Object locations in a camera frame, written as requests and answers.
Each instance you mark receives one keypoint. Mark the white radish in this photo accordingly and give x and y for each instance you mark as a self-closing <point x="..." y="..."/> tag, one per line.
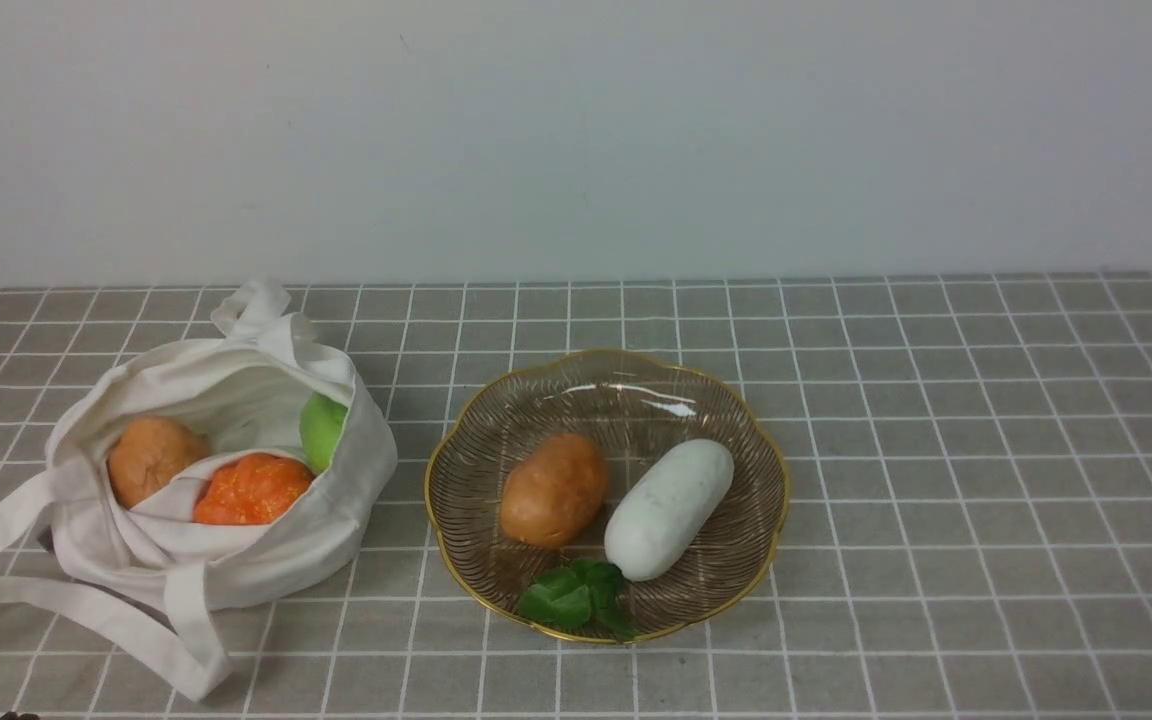
<point x="656" y="521"/>

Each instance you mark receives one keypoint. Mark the brown potato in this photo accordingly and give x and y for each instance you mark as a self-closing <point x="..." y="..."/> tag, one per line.
<point x="555" y="492"/>
<point x="148" y="454"/>

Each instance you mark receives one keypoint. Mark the green leafy vegetable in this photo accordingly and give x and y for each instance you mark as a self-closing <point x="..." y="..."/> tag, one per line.
<point x="578" y="594"/>

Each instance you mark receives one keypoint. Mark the green cucumber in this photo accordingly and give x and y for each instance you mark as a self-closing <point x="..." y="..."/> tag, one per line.
<point x="322" y="421"/>

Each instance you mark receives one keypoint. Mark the grey checked tablecloth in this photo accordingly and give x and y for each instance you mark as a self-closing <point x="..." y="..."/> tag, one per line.
<point x="970" y="532"/>

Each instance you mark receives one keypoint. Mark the gold rimmed glass bowl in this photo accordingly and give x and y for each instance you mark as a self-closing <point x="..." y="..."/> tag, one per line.
<point x="635" y="409"/>

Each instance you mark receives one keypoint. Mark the white cloth tote bag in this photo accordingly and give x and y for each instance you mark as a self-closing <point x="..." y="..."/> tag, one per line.
<point x="148" y="578"/>

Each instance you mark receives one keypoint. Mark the brown potato in bowl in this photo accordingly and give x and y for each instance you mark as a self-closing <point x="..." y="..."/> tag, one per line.
<point x="555" y="492"/>

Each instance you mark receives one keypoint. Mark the orange pumpkin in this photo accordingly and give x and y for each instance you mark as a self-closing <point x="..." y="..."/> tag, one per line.
<point x="256" y="489"/>

